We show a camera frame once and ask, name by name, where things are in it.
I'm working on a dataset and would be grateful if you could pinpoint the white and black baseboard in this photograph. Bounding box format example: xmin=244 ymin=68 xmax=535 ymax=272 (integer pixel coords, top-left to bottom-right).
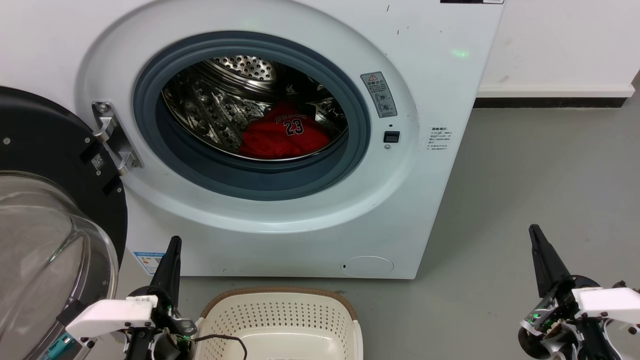
xmin=474 ymin=83 xmax=636 ymax=109

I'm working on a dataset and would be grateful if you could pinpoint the stainless steel washing machine drum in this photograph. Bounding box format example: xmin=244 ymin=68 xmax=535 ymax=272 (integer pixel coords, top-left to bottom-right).
xmin=161 ymin=55 xmax=349 ymax=162

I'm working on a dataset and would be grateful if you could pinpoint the silver metal door hinge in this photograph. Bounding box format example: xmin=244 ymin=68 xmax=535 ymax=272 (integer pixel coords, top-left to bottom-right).
xmin=91 ymin=100 xmax=145 ymax=177

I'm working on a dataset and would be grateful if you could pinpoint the white front-load washing machine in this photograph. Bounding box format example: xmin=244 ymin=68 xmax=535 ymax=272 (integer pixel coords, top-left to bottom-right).
xmin=0 ymin=0 xmax=506 ymax=280

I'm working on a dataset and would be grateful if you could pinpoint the black washer door with glass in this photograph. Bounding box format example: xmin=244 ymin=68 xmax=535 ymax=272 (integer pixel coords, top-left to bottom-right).
xmin=0 ymin=86 xmax=129 ymax=360

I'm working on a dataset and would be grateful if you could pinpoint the round white filter cover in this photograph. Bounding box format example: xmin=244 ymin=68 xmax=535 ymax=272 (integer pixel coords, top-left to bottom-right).
xmin=340 ymin=256 xmax=395 ymax=278

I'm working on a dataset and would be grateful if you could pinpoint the white text instruction sticker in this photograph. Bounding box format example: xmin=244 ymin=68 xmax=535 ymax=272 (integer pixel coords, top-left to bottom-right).
xmin=426 ymin=125 xmax=453 ymax=152

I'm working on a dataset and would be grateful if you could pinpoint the red basketball jersey 23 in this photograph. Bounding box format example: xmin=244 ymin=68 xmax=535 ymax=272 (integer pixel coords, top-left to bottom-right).
xmin=238 ymin=101 xmax=332 ymax=160

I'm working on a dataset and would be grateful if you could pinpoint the grey warning sticker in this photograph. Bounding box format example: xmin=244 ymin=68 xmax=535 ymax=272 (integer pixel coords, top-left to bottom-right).
xmin=360 ymin=71 xmax=398 ymax=119

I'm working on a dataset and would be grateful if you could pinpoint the blue energy label sticker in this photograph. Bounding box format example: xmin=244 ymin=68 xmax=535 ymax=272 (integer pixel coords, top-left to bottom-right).
xmin=132 ymin=251 xmax=166 ymax=276

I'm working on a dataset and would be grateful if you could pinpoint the cream perforated laundry basket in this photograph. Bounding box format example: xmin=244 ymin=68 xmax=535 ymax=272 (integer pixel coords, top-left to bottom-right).
xmin=192 ymin=286 xmax=364 ymax=360

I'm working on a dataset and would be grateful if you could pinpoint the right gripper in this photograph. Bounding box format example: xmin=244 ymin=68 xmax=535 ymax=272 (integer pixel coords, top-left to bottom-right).
xmin=517 ymin=224 xmax=616 ymax=360

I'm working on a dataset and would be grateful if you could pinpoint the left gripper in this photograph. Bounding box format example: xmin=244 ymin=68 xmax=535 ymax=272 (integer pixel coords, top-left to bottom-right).
xmin=125 ymin=236 xmax=198 ymax=360

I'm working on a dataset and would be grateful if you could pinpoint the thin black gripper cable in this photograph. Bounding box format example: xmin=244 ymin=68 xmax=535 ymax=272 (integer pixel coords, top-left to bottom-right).
xmin=194 ymin=333 xmax=249 ymax=360

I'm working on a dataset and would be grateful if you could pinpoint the grey rubber door gasket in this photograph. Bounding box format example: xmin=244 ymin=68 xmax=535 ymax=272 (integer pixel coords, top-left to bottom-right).
xmin=132 ymin=31 xmax=372 ymax=202

